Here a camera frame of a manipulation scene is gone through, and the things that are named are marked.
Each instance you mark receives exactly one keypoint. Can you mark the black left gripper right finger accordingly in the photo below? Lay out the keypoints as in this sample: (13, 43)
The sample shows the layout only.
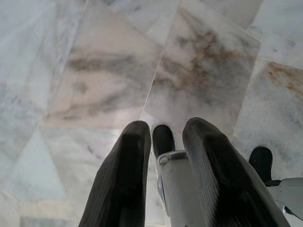
(222, 179)

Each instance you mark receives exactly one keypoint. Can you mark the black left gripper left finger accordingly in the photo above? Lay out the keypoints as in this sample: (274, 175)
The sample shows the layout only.
(123, 179)

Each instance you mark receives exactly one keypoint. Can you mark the grey robot right leg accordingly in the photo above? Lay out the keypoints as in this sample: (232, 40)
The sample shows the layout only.
(261, 160)

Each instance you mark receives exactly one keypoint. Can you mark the grey robot leg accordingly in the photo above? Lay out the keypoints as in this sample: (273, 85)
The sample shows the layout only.
(176, 184)
(261, 160)

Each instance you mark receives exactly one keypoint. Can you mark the grey robot left leg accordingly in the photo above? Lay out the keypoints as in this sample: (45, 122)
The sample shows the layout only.
(176, 184)

